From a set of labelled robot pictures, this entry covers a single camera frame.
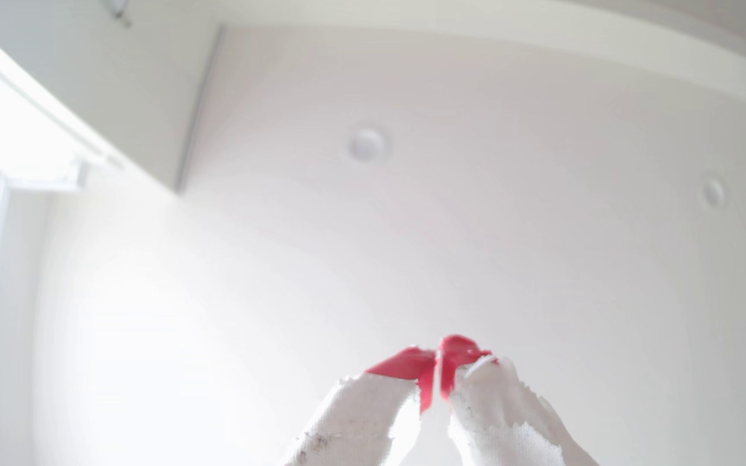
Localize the round white ceiling light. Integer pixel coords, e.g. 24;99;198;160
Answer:
701;176;727;210
348;126;389;163

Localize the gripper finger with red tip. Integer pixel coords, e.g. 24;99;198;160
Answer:
439;334;601;466
282;346;437;466

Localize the grey ceiling fixture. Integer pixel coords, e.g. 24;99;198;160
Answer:
102;0;133;28

